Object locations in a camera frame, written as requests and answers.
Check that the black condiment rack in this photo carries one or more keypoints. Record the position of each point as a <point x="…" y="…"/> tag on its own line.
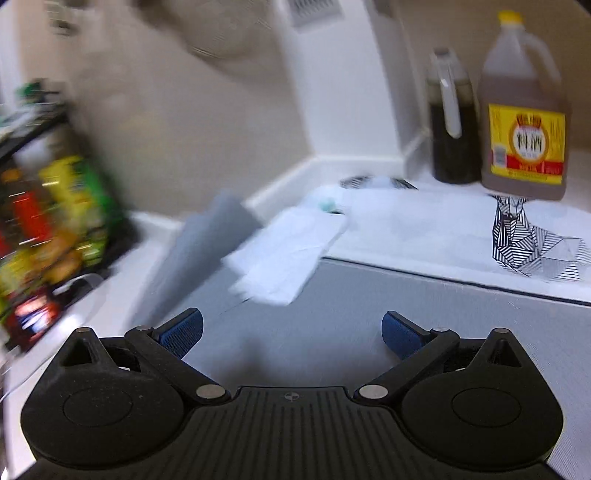
<point x="124" y="230"/>

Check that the white mat geometric deer print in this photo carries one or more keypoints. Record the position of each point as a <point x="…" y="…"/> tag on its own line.
<point x="415" y="230"/>

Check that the rack of condiment packets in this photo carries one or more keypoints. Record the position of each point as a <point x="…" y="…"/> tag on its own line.
<point x="55" y="212"/>

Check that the grey woven mat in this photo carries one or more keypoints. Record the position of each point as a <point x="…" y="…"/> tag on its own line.
<point x="369" y="300"/>

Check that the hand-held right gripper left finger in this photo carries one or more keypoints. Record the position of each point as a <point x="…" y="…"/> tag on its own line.
<point x="181" y="330"/>

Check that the dark sauce dispenser bottle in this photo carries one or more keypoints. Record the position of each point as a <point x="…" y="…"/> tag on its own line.
<point x="455" y="152"/>

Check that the cooking wine jug yellow label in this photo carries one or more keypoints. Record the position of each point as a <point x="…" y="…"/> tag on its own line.
<point x="524" y="92"/>

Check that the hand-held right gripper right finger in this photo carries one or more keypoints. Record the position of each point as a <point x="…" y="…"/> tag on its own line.
<point x="402" y="333"/>

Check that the white paper towel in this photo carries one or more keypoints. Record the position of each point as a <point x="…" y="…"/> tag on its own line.
<point x="286" y="254"/>

